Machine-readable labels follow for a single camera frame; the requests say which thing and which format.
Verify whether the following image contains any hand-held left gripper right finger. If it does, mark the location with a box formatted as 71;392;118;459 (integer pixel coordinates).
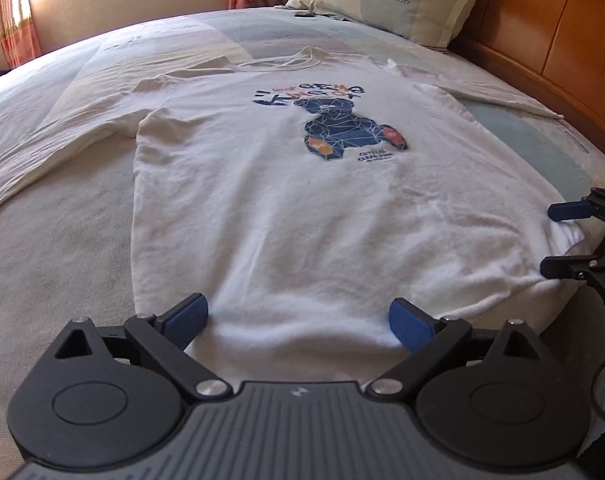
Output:
367;297;553;404

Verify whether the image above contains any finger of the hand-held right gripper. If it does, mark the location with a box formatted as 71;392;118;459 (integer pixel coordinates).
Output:
547;187;605;227
540;225;605;307

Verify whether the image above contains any white waffle blanket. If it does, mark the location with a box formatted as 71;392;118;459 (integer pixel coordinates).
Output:
0;150;148;461

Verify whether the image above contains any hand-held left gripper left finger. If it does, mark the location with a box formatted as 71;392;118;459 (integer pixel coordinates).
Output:
52;292;234;404

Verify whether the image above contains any white printed long-sleeve t-shirt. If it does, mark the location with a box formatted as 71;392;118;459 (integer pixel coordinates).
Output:
0;46;586;361

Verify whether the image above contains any pastel patchwork bed sheet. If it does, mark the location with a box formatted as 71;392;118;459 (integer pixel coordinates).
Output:
0;6;605;461

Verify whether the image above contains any wooden headboard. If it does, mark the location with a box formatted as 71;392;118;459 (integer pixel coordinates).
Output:
441;0;605;173

